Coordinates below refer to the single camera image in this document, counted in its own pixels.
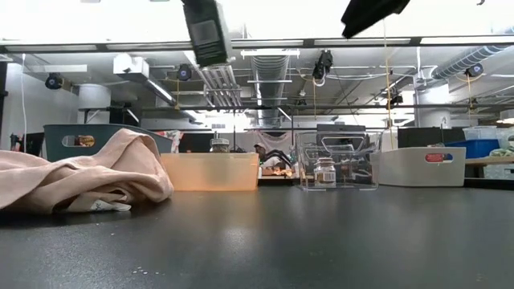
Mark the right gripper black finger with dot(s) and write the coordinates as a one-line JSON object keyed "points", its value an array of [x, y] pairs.
{"points": [[369, 14]]}

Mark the green-lid spice jar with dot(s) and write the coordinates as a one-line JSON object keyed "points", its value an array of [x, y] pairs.
{"points": [[219, 145]]}

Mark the red spice box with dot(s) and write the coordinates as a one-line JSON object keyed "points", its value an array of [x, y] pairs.
{"points": [[435, 157]]}

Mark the small brown spice jar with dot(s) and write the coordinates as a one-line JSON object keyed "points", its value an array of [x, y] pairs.
{"points": [[324, 173]]}

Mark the pink cloth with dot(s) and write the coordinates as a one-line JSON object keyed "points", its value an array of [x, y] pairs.
{"points": [[80, 176]]}

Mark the white ceiling air unit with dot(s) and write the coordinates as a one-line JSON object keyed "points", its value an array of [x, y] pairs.
{"points": [[130, 66]]}

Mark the small black monitor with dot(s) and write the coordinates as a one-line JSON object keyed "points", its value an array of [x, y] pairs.
{"points": [[341, 127]]}

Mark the wide black monitor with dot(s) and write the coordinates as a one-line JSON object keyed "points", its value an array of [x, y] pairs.
{"points": [[425, 137]]}

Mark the orange plastic bin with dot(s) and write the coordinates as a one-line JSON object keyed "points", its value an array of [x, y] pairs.
{"points": [[213, 172]]}

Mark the person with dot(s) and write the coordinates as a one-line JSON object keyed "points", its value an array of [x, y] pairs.
{"points": [[271, 158]]}

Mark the clear plastic bin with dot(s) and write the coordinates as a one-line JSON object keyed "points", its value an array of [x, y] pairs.
{"points": [[353, 160]]}

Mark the clear storage tub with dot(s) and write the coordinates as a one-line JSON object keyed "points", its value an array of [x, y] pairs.
{"points": [[480, 133]]}

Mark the white plastic bin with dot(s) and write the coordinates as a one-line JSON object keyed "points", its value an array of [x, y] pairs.
{"points": [[417, 174]]}

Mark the blue plastic crate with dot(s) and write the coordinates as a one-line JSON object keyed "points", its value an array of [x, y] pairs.
{"points": [[474, 148]]}

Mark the blue-grey plastic bin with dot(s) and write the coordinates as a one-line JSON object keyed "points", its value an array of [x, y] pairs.
{"points": [[52, 140]]}

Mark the green and white pile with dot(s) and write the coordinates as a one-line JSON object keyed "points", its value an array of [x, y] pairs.
{"points": [[502, 151]]}

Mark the black box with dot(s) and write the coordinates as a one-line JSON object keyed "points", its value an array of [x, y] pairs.
{"points": [[34, 144]]}

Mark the small red item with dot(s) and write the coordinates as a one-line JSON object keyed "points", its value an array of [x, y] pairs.
{"points": [[15, 143]]}

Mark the black table mat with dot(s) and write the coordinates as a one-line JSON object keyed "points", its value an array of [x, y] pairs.
{"points": [[281, 241]]}

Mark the black ceiling-hung camera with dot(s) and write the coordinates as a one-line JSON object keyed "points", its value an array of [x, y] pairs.
{"points": [[184, 72], [53, 81], [323, 63], [474, 70]]}

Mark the overhead frame beam with lights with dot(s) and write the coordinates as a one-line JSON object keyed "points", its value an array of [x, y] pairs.
{"points": [[308, 42]]}

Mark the silver ventilation duct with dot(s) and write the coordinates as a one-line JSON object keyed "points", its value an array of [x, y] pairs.
{"points": [[270, 80]]}

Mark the black horizontal rail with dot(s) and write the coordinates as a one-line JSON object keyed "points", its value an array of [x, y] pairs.
{"points": [[361, 107]]}

